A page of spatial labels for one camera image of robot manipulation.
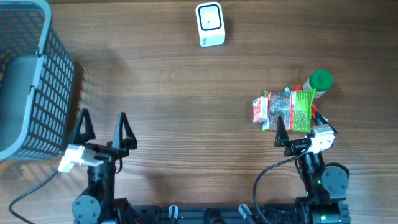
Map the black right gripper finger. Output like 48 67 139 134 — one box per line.
315 111 329 126
274 116 289 147

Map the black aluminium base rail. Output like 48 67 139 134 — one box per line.
73 203 351 224

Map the grey plastic mesh basket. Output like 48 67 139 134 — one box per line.
1 0 76 160

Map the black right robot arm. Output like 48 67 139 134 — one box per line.
266 112 351 224

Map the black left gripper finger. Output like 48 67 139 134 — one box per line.
68 108 96 145
111 112 137 150

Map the green lid jar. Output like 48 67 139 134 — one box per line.
303 70 334 98

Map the red stick packet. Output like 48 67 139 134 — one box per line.
292 85 330 123

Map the green snack packet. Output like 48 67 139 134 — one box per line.
262 90 315 132

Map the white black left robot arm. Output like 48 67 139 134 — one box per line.
58 108 141 224

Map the pink tissue pack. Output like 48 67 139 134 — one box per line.
252 96 269 123

